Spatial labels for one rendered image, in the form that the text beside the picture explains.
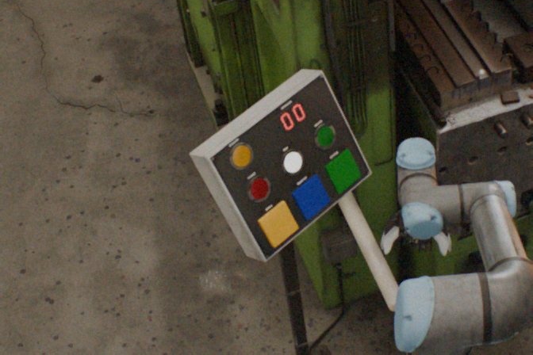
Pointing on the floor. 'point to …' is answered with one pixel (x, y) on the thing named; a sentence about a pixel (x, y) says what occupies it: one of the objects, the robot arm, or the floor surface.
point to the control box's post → (288, 261)
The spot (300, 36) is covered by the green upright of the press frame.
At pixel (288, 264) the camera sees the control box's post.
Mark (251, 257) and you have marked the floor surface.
